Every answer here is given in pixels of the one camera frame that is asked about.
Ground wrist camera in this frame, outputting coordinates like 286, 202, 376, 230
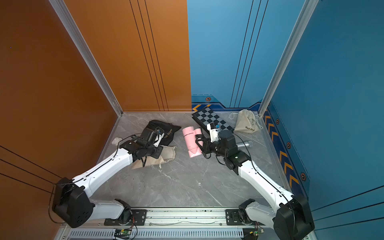
207, 122, 220, 143
153, 128, 165, 148

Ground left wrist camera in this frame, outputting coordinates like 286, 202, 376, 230
153, 128, 165, 148

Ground green circuit board right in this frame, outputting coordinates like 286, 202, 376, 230
249, 229, 265, 239

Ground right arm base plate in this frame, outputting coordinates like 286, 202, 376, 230
225, 209, 251, 226

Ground beige drawstring bag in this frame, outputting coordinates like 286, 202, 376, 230
229, 110, 264, 134
132, 146, 176, 170

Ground black white chessboard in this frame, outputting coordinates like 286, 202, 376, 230
192, 107, 235, 133

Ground silver cylinder flashlight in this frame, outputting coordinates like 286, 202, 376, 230
237, 141, 254, 148

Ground pink hair dryer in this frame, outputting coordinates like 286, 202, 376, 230
182, 127, 202, 158

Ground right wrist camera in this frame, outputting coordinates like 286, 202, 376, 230
207, 122, 220, 143

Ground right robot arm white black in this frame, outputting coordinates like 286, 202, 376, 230
195, 131, 315, 240

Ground black cloth bag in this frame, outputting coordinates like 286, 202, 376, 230
146, 120, 181, 146

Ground white earbuds case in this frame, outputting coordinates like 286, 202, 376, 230
111, 137, 122, 146

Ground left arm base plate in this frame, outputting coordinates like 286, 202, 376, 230
104, 209, 148, 226

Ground green circuit board left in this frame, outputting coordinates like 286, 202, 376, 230
114, 229, 134, 240

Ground green circuit board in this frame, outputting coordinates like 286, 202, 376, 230
114, 229, 134, 240
249, 229, 265, 239

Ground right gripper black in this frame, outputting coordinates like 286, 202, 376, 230
195, 137, 229, 159

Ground aluminium front rail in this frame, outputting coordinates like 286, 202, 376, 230
59, 206, 313, 232

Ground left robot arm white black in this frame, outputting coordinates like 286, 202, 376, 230
49, 127, 165, 228

